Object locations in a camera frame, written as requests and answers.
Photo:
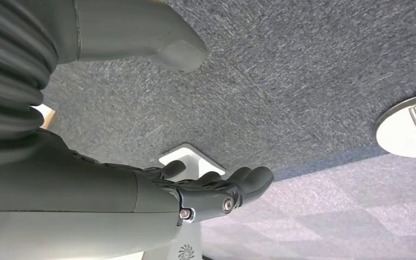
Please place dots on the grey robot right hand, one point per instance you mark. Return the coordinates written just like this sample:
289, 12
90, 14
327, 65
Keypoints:
86, 186

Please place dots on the grey kiosk stand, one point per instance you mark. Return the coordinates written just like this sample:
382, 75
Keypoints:
195, 159

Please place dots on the round base metal stand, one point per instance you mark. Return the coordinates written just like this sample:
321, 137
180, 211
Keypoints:
398, 132

